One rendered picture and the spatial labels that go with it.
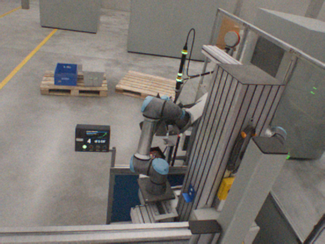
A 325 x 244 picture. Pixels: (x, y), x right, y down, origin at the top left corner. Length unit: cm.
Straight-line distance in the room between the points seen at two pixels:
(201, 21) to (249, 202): 761
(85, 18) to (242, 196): 911
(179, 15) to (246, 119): 666
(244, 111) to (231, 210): 82
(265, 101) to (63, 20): 865
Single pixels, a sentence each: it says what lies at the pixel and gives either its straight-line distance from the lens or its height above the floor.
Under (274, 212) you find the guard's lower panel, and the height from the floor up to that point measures 91.
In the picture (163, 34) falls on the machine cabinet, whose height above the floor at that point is 66.
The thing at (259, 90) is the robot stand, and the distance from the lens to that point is 127.
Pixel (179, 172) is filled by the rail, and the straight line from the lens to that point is 245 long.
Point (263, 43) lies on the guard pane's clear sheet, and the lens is 257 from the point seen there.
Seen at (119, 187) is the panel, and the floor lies 61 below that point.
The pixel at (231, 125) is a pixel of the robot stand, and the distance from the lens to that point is 129.
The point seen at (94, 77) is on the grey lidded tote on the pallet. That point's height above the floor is 34.
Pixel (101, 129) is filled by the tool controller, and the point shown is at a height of 125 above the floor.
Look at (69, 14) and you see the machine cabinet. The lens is 949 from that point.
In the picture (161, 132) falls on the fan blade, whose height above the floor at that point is 111.
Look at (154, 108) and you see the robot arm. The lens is 166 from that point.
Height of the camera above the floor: 242
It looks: 30 degrees down
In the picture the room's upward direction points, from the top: 11 degrees clockwise
